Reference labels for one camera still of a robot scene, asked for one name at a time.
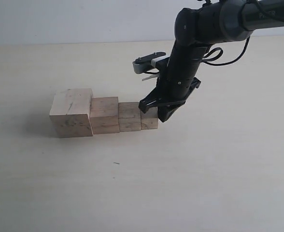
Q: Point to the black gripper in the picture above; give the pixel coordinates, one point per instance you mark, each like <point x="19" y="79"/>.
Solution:
<point x="176" y="73"/>

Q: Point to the smallest wooden cube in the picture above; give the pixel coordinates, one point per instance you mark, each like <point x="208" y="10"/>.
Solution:
<point x="149" y="120"/>

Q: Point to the third largest wooden cube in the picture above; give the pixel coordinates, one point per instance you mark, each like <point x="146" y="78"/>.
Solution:
<point x="129" y="116"/>

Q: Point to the second largest wooden cube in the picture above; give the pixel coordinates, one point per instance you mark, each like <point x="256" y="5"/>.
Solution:
<point x="104" y="115"/>

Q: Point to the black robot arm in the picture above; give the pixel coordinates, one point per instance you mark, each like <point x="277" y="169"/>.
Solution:
<point x="197" y="31"/>

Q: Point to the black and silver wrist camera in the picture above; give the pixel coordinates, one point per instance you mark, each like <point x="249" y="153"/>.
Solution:
<point x="147" y="63"/>

